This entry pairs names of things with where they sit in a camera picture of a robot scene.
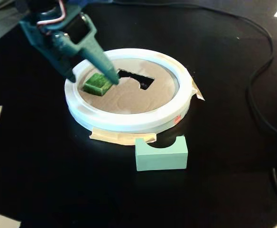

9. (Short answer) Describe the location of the mint green arch block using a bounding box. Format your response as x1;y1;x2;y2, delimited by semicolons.
134;135;189;172

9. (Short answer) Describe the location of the black table mat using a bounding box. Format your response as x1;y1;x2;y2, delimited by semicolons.
0;0;277;228

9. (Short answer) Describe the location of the white round ring container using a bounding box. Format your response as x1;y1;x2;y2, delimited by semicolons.
64;47;192;133

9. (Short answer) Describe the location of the teal gripper body black motor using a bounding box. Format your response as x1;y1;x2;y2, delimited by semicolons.
18;9;98;46

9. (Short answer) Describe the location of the beige masking tape piece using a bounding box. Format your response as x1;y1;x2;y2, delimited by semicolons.
190;79;206;102
89;127;158;146

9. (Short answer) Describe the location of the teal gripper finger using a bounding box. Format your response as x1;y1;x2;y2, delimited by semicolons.
35;32;87;83
81;30;120;85

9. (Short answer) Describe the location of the green square block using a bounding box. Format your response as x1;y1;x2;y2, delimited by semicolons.
82;73;113;96

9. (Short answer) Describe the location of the long thin black cable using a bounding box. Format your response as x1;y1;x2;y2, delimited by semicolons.
112;0;277;140

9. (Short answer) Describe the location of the red white servo wire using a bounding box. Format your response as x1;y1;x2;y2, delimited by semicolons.
36;0;69;36

